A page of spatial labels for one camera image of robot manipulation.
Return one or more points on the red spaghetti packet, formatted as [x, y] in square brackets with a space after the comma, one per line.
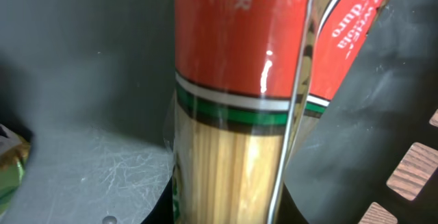
[249, 73]

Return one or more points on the green snack carton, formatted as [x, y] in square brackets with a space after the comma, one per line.
[14, 154]

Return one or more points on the grey plastic shopping basket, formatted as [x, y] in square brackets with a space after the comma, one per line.
[90, 82]

